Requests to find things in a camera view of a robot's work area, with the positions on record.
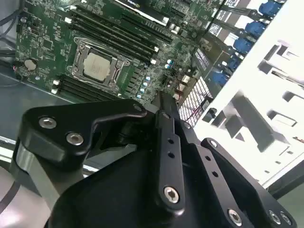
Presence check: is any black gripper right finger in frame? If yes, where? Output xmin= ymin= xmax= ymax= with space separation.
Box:
xmin=165 ymin=94 xmax=298 ymax=228

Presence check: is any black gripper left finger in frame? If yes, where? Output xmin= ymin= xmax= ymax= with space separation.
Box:
xmin=11 ymin=91 xmax=188 ymax=214

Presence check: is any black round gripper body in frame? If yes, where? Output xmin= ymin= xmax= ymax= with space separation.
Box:
xmin=47 ymin=147 xmax=231 ymax=228

